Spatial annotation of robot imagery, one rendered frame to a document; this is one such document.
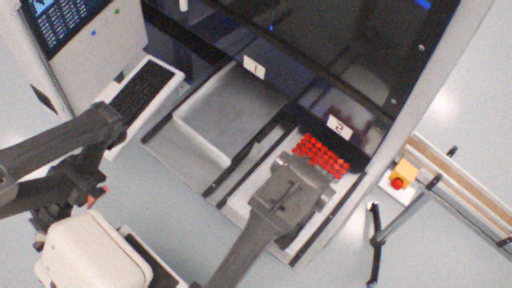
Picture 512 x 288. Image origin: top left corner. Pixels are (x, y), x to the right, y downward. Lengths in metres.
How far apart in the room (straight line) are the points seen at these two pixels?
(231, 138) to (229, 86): 0.21
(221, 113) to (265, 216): 0.89
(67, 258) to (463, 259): 2.15
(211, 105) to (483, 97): 2.16
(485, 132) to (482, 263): 0.91
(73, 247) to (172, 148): 0.70
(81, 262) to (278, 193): 0.40
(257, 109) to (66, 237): 0.89
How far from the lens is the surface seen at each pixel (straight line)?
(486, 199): 1.57
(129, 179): 2.41
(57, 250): 0.87
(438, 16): 0.90
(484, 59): 3.44
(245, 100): 1.53
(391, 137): 1.24
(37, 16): 1.29
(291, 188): 0.67
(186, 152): 1.44
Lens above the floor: 2.16
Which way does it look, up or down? 62 degrees down
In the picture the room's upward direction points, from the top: 6 degrees clockwise
